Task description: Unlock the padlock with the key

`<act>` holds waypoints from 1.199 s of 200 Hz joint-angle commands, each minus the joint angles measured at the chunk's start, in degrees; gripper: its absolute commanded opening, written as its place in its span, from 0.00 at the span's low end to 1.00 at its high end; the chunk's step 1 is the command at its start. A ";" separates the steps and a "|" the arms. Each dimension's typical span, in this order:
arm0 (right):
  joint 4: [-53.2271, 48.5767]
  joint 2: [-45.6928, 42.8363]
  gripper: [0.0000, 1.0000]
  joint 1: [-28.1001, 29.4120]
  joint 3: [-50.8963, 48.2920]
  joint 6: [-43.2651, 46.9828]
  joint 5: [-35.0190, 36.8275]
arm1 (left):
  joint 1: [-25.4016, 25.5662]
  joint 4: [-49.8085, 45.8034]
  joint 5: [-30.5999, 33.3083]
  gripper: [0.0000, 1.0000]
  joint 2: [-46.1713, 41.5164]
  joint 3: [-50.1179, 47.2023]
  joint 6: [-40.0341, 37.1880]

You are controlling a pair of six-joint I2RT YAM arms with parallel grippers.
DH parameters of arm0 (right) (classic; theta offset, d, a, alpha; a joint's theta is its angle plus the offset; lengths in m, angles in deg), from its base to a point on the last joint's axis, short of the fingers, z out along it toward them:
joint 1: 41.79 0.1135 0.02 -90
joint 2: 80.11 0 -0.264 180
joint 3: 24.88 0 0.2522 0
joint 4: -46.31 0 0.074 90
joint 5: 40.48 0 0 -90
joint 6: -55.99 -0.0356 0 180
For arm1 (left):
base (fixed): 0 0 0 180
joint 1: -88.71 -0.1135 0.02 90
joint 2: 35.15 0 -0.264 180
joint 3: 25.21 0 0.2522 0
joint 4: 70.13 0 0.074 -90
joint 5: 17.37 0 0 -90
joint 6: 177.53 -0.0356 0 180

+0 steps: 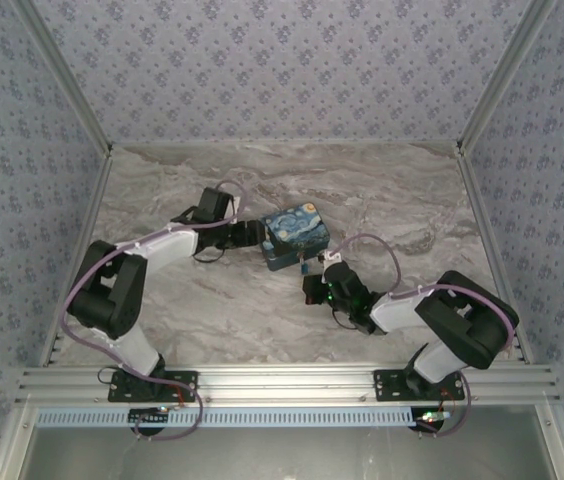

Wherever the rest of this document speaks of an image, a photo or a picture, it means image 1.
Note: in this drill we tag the blue-headed key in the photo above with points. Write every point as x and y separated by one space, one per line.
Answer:
304 270

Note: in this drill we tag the starry night print tin box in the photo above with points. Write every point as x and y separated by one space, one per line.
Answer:
294 232

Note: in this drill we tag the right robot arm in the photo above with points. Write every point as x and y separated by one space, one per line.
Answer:
462 320

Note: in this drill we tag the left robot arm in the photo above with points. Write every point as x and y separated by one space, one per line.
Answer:
112 290

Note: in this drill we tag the small electronics board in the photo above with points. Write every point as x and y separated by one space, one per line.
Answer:
149 415
432 417

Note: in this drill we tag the grey metal panel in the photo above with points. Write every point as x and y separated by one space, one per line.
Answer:
287 455

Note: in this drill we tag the wide aluminium base rail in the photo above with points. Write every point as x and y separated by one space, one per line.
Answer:
287 382

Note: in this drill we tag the aluminium side rail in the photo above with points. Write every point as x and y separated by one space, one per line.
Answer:
477 200
98 197

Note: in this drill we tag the aluminium frame corner post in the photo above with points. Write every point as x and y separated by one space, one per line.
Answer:
69 75
505 75

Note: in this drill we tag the aluminium lower frame post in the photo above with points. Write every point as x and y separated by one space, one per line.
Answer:
554 450
12 450

